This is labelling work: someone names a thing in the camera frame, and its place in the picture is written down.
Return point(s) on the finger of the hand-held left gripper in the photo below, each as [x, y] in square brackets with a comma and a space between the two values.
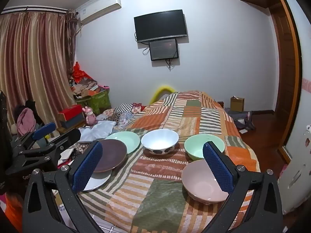
[69, 138]
[45, 129]

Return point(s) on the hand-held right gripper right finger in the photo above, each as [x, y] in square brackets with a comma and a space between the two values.
[217, 167]

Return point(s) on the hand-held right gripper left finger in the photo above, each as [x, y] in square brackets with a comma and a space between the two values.
[86, 167]

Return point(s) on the pink bowl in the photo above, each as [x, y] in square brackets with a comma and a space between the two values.
[199, 179]

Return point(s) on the brown plate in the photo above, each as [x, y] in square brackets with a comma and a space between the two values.
[111, 155]

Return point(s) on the green bowl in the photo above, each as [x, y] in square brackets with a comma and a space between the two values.
[194, 145]

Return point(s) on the mint green plate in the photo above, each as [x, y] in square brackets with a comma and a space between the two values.
[127, 140]

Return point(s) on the white bowl with black spots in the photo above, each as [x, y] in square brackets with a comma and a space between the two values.
[159, 139]

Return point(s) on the dark grey box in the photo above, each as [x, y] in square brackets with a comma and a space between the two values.
[73, 122]

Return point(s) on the white plate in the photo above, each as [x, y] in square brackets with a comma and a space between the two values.
[99, 182]

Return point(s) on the pink cloth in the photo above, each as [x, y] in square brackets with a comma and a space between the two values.
[25, 121]

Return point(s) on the red box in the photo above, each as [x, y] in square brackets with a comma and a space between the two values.
[70, 111]

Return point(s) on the light blue cloth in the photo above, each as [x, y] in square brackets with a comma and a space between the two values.
[97, 129]

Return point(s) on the pink rabbit figurine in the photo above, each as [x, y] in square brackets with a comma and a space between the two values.
[90, 117]

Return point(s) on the green box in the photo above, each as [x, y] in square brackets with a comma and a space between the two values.
[98, 100]

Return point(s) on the dark bag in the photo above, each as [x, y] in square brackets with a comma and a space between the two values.
[243, 120]

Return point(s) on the pile of papers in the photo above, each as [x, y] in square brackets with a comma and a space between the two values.
[82, 86]

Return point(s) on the pink flat case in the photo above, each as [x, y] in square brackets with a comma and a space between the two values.
[104, 86]

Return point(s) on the checkered patterned quilt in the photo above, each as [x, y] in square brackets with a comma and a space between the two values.
[126, 112]

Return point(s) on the red plastic bag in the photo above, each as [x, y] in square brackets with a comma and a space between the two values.
[79, 74]

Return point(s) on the striped brown curtain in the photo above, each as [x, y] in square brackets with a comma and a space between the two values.
[31, 65]

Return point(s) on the cardboard box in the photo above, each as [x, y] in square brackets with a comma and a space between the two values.
[237, 104]

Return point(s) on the striped patchwork blanket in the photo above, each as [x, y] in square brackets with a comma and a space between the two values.
[170, 116]

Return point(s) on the orange cloth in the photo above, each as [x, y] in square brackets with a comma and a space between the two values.
[13, 211]

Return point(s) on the yellow foam tube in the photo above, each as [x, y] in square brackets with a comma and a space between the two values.
[161, 88]

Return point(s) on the small black monitor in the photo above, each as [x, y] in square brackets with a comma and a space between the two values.
[164, 49]

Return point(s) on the white air conditioner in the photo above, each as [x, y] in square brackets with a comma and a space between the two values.
[99, 9]

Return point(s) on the white wardrobe panel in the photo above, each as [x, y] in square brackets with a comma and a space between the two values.
[305, 53]

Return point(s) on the white curtain rail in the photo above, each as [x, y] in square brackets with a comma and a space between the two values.
[36, 9]

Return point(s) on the black wall television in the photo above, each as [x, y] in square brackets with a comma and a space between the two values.
[160, 25]

